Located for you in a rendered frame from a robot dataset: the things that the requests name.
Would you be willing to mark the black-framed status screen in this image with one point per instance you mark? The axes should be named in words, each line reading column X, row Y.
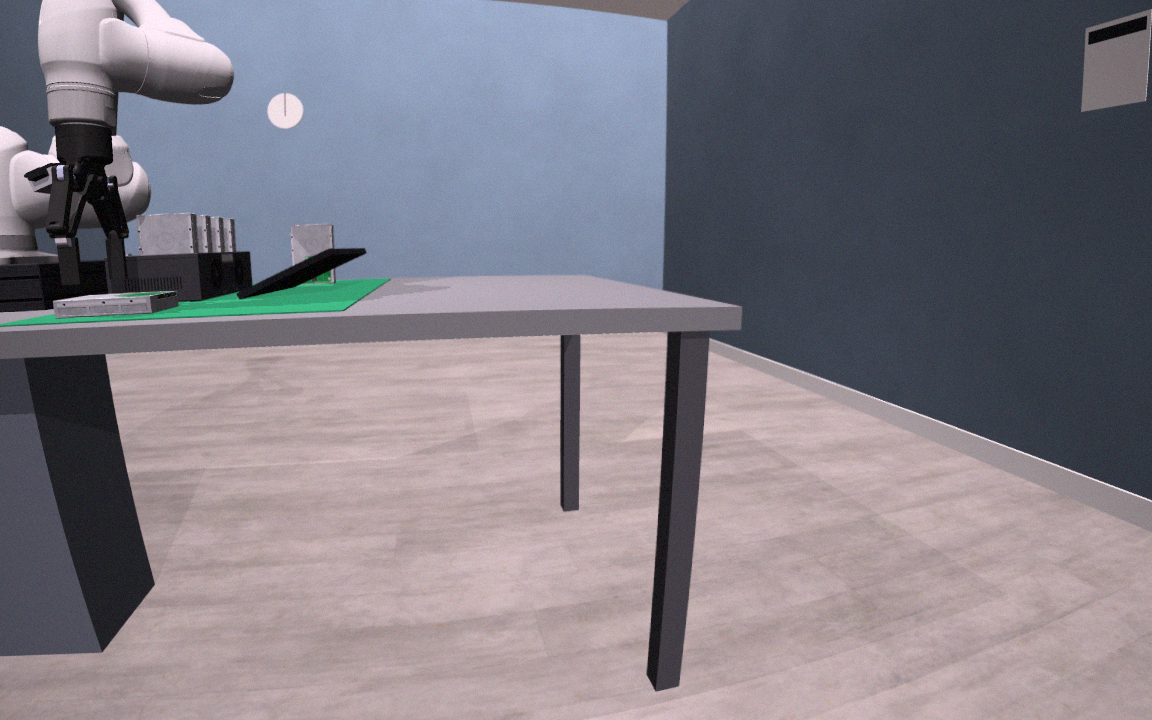
column 305, row 267

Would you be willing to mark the green flat mat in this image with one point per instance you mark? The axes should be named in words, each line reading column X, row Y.
column 302, row 301

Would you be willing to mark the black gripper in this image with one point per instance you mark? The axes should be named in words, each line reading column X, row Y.
column 86, row 149

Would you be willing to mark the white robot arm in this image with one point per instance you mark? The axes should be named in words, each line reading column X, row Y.
column 88, row 56

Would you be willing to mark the grey hard drive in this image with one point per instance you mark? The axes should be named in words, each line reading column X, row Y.
column 309, row 240
column 217, row 228
column 204, row 233
column 107, row 305
column 167, row 233
column 229, row 233

